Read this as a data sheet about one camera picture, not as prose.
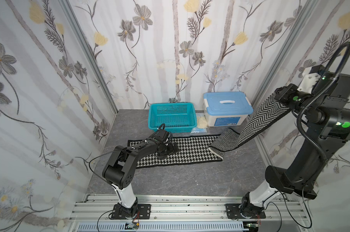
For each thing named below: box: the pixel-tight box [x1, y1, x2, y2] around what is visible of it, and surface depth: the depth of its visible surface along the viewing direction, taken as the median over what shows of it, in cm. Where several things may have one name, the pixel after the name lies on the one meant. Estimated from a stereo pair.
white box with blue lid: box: [203, 91, 254, 127], surface depth 106 cm
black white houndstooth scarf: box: [130, 92, 292, 169], surface depth 95 cm
